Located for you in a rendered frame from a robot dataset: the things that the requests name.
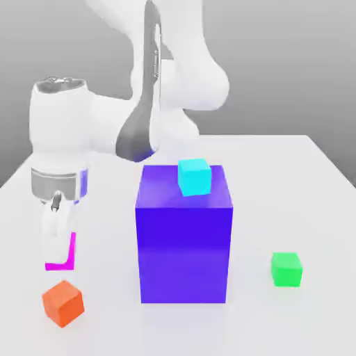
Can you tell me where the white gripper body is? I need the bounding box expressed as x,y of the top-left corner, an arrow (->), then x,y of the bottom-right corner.
40,199 -> 75,264

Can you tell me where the small magenta cube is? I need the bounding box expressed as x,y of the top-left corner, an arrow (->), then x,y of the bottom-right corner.
44,232 -> 76,272

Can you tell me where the small orange cube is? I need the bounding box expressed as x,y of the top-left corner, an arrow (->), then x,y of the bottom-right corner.
41,280 -> 86,329

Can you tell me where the small cyan cube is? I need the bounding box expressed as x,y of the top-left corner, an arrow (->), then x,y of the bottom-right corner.
177,158 -> 212,197

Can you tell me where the small green cube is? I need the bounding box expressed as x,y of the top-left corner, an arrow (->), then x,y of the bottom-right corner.
270,252 -> 303,288

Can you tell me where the large blue box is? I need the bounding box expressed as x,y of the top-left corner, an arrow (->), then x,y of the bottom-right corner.
134,164 -> 234,305

